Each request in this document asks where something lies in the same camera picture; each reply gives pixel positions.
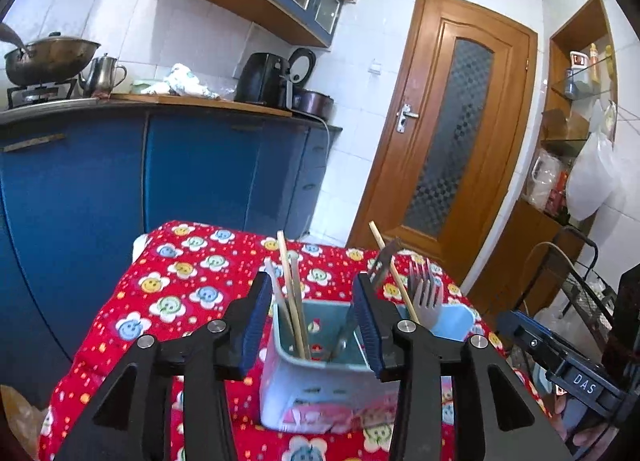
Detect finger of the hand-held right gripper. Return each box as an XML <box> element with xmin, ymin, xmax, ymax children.
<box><xmin>496</xmin><ymin>312</ymin><xmax>571</xmax><ymax>383</ymax></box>
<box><xmin>510</xmin><ymin>311</ymin><xmax>571</xmax><ymax>359</ymax></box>

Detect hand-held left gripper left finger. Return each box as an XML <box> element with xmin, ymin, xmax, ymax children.
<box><xmin>52</xmin><ymin>271</ymin><xmax>274</xmax><ymax>461</ymax></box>

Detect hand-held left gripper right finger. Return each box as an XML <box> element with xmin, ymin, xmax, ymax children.
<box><xmin>353</xmin><ymin>272</ymin><xmax>573</xmax><ymax>461</ymax></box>

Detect white chopstick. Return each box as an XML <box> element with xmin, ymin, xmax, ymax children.
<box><xmin>264</xmin><ymin>257</ymin><xmax>297</xmax><ymax>344</ymax></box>

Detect wooden chopstick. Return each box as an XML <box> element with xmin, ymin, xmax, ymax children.
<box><xmin>277</xmin><ymin>230</ymin><xmax>312</xmax><ymax>361</ymax></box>
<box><xmin>293</xmin><ymin>252</ymin><xmax>307</xmax><ymax>347</ymax></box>
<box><xmin>369</xmin><ymin>221</ymin><xmax>421</xmax><ymax>326</ymax></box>

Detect metal fork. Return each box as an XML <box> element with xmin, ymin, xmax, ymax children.
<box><xmin>407</xmin><ymin>257</ymin><xmax>445</xmax><ymax>328</ymax></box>

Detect light blue utensil holder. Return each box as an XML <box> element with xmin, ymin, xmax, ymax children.
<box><xmin>260</xmin><ymin>298</ymin><xmax>474</xmax><ymax>434</ymax></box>

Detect person's right hand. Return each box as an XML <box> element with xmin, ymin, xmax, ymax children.
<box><xmin>552</xmin><ymin>388</ymin><xmax>616</xmax><ymax>452</ymax></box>

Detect wooden alcove shelf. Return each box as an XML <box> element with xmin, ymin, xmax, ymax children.
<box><xmin>466</xmin><ymin>0</ymin><xmax>622</xmax><ymax>318</ymax></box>

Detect red floral tablecloth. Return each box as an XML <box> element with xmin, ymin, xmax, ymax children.
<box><xmin>37</xmin><ymin>220</ymin><xmax>557</xmax><ymax>461</ymax></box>

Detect wooden door with glass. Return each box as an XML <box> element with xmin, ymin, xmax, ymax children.
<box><xmin>347</xmin><ymin>0</ymin><xmax>539</xmax><ymax>303</ymax></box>

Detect white plastic bag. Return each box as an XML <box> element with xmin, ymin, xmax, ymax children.
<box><xmin>565</xmin><ymin>130</ymin><xmax>617</xmax><ymax>223</ymax></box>

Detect clear bag of packets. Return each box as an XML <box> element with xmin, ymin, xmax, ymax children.
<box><xmin>526</xmin><ymin>148</ymin><xmax>572</xmax><ymax>216</ymax></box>

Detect blue base cabinets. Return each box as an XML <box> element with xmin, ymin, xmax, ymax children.
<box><xmin>0</xmin><ymin>100</ymin><xmax>344</xmax><ymax>407</ymax></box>

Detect black rice cooker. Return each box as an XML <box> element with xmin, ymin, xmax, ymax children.
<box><xmin>287</xmin><ymin>47</ymin><xmax>335</xmax><ymax>122</ymax></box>

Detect clear plastic bag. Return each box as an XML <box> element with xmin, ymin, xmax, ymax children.
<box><xmin>200</xmin><ymin>80</ymin><xmax>238</xmax><ymax>103</ymax></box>

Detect black air fryer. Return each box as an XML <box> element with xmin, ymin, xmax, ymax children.
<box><xmin>233</xmin><ymin>52</ymin><xmax>292</xmax><ymax>109</ymax></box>

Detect patterned cloth bundle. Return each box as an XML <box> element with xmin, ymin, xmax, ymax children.
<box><xmin>140</xmin><ymin>62</ymin><xmax>222</xmax><ymax>101</ymax></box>

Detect metal kettle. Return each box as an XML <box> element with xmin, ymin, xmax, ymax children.
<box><xmin>78</xmin><ymin>54</ymin><xmax>129</xmax><ymax>98</ymax></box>

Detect gas stove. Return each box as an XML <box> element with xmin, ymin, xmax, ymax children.
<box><xmin>6</xmin><ymin>78</ymin><xmax>97</xmax><ymax>110</ymax></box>

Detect large metal wok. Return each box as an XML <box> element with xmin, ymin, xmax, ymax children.
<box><xmin>0</xmin><ymin>21</ymin><xmax>102</xmax><ymax>87</ymax></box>

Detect black wire rack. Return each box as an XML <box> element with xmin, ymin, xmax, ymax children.
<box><xmin>520</xmin><ymin>225</ymin><xmax>622</xmax><ymax>344</ymax></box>

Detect white power cable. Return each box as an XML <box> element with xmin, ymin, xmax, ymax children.
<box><xmin>292</xmin><ymin>112</ymin><xmax>332</xmax><ymax>238</ymax></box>

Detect metal door handle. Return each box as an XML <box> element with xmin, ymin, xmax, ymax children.
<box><xmin>396</xmin><ymin>103</ymin><xmax>420</xmax><ymax>134</ymax></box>

